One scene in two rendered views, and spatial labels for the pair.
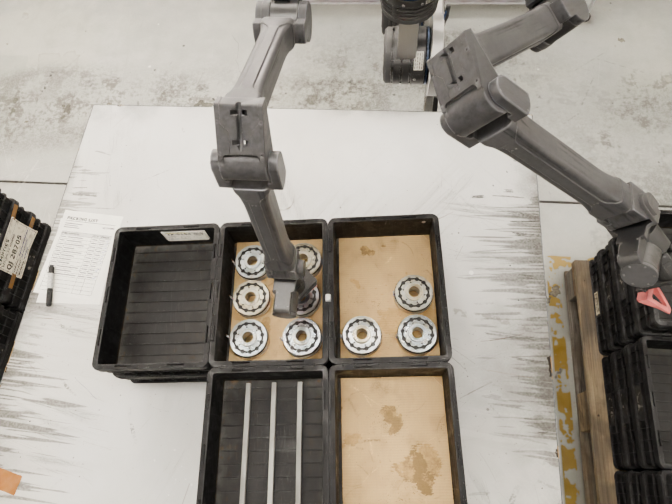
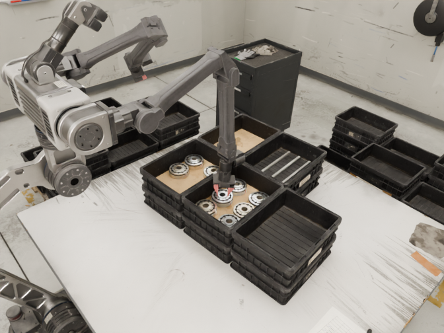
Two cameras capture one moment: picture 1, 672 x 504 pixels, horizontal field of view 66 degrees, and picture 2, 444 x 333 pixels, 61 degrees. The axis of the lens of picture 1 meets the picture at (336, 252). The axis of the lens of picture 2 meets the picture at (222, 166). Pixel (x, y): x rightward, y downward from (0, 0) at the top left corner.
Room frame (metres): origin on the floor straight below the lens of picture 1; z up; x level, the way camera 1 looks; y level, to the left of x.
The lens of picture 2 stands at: (1.64, 0.83, 2.06)
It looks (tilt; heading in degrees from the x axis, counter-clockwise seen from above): 37 degrees down; 212
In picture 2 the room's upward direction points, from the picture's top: 2 degrees clockwise
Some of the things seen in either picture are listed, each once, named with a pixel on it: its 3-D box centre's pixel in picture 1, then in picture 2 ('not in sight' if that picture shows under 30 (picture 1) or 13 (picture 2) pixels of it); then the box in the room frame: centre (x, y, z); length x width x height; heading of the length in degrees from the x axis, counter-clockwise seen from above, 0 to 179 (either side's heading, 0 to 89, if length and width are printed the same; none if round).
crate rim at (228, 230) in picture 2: (271, 290); (234, 193); (0.48, 0.18, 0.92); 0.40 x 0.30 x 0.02; 171
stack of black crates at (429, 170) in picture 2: not in sight; (403, 172); (-1.11, 0.79, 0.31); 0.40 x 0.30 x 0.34; 75
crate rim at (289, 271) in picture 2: (160, 294); (287, 226); (0.53, 0.48, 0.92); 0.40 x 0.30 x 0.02; 171
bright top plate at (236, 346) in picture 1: (248, 337); (259, 198); (0.38, 0.27, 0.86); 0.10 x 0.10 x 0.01
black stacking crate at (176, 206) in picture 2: (385, 292); (188, 174); (0.43, -0.11, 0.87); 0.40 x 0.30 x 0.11; 171
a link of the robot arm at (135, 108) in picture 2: (287, 16); (137, 117); (0.86, 0.01, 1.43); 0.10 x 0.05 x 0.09; 165
